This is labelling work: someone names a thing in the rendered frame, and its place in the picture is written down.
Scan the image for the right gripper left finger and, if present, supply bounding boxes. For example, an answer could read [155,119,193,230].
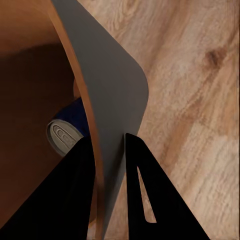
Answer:
[0,135,96,240]

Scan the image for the trash can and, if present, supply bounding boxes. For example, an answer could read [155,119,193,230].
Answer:
[0,0,149,240]

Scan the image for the can of soda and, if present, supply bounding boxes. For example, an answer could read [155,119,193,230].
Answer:
[46,97,90,157]

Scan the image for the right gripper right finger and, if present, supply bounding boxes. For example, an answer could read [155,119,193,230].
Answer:
[125,133,210,240]

